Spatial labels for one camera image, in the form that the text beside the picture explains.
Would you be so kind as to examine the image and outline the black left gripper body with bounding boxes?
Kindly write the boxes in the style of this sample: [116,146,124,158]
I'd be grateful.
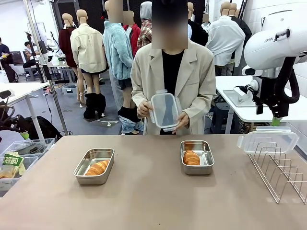
[0,114,25,133]

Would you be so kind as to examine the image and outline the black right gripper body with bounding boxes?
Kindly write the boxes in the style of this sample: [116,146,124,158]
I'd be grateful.
[254,78,292,118]

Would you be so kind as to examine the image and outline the steel rectangular container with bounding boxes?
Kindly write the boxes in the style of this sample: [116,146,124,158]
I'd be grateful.
[180,140,215,176]
[73,148,115,186]

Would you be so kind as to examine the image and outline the clear plastic clip lid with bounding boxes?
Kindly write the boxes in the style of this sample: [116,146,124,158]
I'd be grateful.
[149,89,183,132]
[236,126,300,156]

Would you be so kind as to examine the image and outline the person's right forearm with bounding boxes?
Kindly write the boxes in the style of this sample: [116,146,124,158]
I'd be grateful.
[131,90,154,112]

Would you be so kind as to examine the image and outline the person's left forearm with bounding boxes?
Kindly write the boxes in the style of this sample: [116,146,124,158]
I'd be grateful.
[181,94,214,125]

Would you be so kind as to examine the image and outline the person's left hand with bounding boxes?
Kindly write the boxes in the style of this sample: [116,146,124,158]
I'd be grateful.
[172,111,190,135]

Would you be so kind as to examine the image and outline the person's right hand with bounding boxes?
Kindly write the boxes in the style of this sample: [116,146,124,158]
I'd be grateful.
[137,100,154,120]

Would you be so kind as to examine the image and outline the clear plastic bags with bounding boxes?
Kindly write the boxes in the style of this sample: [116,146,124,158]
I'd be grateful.
[14,141,46,155]

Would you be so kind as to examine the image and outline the black bag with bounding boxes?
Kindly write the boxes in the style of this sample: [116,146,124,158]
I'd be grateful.
[24,115,63,142]

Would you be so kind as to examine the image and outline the clear plastic storage bin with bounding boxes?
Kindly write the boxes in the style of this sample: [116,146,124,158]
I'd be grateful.
[4,138,56,158]
[0,155,39,192]

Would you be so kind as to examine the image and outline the green snack package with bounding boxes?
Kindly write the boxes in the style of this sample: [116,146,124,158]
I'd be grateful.
[1,151,26,178]

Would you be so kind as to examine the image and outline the black office chair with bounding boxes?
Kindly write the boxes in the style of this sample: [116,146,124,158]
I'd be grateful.
[0,90,15,120]

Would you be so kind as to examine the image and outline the white side table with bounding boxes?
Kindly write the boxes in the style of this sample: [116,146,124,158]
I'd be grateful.
[0,82,50,142]

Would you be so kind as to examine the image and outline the slanted silver metal pole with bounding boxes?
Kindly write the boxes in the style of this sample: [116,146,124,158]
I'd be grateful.
[23,0,70,137]

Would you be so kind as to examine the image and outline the grey stool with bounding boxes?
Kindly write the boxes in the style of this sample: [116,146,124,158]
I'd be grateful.
[24,67,39,78]

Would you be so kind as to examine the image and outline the grey floor crate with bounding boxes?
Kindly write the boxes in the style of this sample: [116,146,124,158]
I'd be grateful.
[61,85,79,94]

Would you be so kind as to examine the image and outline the mannequin in black jacket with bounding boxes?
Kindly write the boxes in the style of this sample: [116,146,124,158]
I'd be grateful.
[230,2,253,48]

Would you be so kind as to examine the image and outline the mannequin in white shirt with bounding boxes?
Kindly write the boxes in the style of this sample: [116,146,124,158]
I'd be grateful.
[205,1,246,69]

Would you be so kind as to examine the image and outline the seated person in background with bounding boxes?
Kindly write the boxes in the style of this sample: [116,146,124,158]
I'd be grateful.
[23,41,39,78]

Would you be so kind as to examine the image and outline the person in beige coat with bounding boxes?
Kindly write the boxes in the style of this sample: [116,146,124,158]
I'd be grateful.
[130,0,218,136]

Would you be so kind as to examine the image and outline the person in black shirt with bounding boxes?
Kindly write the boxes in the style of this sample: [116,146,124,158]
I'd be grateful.
[0,36,15,83]

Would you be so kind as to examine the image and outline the cluttered grey work table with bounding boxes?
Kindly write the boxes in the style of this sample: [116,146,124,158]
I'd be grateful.
[35,57,77,72]

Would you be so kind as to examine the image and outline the golden croissant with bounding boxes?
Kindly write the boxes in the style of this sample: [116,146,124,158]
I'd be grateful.
[85,160,110,176]
[183,149,201,166]

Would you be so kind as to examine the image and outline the black box on stand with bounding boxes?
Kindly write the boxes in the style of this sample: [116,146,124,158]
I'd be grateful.
[25,30,48,84]

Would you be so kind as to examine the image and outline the flat mannequin stand base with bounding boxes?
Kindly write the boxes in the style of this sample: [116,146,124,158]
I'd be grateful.
[97,118,120,127]

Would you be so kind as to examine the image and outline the mannequin in black garment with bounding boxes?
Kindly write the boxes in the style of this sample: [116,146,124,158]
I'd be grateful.
[187,2,209,47]

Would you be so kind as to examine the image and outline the mannequin in maroon top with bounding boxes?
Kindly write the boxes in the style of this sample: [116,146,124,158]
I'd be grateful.
[58,13,85,108]

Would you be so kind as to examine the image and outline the blue denim garment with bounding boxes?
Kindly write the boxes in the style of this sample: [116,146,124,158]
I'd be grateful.
[119,119,144,135]

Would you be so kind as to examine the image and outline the black trousers bundle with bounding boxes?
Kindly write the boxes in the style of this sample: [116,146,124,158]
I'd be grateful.
[118,106,144,125]

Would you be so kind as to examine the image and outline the mannequin in cream jacket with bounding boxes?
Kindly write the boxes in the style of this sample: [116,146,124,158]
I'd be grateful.
[70,9,108,95]

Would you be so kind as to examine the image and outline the mannequin in blue fleece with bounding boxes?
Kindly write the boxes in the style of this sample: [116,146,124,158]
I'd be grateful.
[102,0,135,113]

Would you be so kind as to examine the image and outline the mannequin in plaid shirt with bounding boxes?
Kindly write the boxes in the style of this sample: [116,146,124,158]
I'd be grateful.
[136,1,154,51]

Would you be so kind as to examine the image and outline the mannequin in red jacket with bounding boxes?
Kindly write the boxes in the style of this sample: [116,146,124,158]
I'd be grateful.
[122,11,142,52]

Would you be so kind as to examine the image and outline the black right arm hose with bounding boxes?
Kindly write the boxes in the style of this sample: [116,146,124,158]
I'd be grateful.
[273,55,301,118]

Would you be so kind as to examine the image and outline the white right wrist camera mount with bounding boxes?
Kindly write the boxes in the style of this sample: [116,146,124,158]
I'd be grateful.
[233,80,261,98]

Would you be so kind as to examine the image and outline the metal wire lid rack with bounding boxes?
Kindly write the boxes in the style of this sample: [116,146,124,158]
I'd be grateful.
[247,143,307,205]

